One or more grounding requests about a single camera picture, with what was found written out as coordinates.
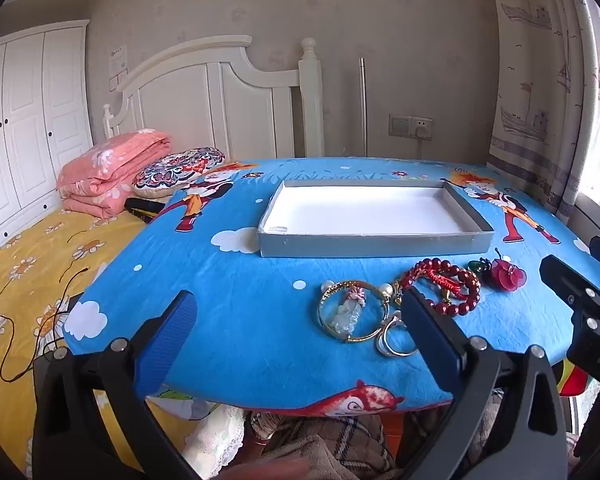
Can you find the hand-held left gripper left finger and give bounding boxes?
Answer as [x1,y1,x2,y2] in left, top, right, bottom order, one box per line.
[32,289,221,480]

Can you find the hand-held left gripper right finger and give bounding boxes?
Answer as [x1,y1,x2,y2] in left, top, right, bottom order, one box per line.
[395,287,567,480]

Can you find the interlocked metal rings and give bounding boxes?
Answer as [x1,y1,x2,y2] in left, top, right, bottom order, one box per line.
[375,310,421,358]

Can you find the red flower hair clip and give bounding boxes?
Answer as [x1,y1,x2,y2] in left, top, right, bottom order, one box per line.
[467,249,528,292]

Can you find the red bead bracelet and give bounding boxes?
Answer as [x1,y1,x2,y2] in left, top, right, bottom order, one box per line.
[402,257,482,317]

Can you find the red braided cord bracelet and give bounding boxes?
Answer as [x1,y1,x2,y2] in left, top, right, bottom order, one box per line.
[399,265,481,303]

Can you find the clear jade pendant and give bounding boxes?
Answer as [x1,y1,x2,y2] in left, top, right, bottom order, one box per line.
[330,290,368,335]

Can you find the gold bangle with pearls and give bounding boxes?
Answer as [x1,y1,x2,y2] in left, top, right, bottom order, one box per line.
[317,280,397,344]

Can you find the grey shallow cardboard box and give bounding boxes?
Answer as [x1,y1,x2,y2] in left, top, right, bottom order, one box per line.
[256,178,496,259]

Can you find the blue cartoon tablecloth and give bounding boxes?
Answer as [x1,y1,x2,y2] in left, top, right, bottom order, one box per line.
[62,156,600,418]

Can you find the white lace cloth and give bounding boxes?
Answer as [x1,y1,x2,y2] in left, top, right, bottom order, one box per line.
[182,402,246,478]

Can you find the plaid cloth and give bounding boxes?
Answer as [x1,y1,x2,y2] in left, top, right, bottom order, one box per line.
[250,412,396,480]

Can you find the yellow floral bedsheet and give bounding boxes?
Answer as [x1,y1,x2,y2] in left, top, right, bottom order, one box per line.
[0,205,206,476]

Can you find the patterned round pillow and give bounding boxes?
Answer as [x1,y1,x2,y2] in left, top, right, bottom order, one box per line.
[131,146,227,198]

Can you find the ship print curtain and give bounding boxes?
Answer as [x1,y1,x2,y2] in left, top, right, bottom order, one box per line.
[485,0,600,233]

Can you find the pink folded quilt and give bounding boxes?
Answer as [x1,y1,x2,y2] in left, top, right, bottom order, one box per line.
[56,129,173,220]

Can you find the metal pole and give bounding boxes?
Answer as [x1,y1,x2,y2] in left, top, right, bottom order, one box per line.
[357,57,370,158]

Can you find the white bed headboard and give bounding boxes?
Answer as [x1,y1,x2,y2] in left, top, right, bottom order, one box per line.
[102,35,326,162]

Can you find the white wardrobe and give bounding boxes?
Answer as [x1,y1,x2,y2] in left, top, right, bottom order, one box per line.
[0,19,93,261]

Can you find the black cord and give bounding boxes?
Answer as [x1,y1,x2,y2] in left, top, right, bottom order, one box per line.
[0,262,88,383]

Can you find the black strap with yellow print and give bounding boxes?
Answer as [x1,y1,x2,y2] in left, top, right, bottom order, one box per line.
[124,197,163,225]

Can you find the white plug with cable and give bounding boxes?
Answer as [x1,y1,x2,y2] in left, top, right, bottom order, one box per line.
[416,127,434,159]

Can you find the wall power socket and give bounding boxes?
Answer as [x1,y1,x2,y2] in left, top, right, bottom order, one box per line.
[410,116,435,142]

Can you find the paper wall notice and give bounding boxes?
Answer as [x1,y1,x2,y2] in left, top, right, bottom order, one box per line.
[107,42,130,92]

